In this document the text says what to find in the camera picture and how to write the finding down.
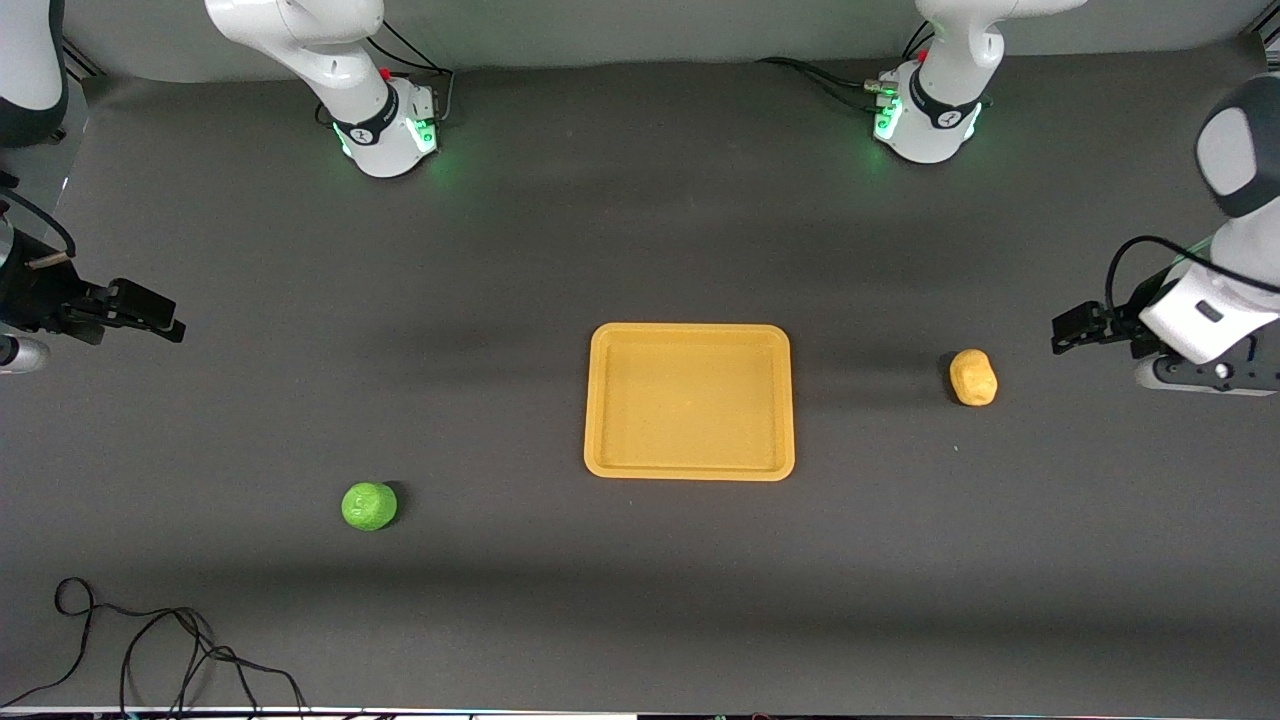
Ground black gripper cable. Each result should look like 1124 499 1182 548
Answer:
1104 235 1223 323
0 188 78 263

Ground green apple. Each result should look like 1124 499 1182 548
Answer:
341 482 399 532

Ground black left arm base cable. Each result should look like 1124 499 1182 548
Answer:
757 20 936 113

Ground thin black loose cable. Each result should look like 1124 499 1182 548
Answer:
0 577 313 717

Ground black right arm base cable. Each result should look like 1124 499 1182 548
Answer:
362 18 458 129

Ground black arm base cable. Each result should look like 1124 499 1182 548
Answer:
362 18 458 129
757 20 936 113

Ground dark grey table mat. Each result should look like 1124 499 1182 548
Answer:
0 35 1280 713

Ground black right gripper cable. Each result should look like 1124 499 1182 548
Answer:
0 188 78 263

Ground yellow plastic tray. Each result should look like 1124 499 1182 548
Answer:
583 322 797 483

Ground yellow potato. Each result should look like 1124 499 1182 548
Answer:
949 348 999 408

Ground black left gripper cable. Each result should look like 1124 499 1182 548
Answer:
1104 235 1223 323

